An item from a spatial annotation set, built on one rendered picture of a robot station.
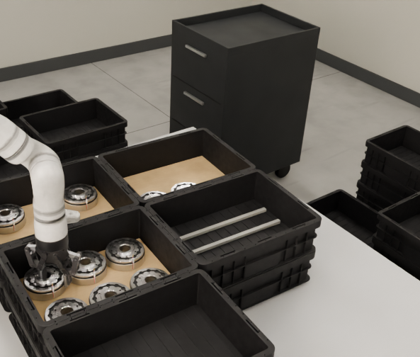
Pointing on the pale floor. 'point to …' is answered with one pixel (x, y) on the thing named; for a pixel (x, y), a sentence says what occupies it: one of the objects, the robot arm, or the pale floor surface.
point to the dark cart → (245, 81)
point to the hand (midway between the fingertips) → (55, 278)
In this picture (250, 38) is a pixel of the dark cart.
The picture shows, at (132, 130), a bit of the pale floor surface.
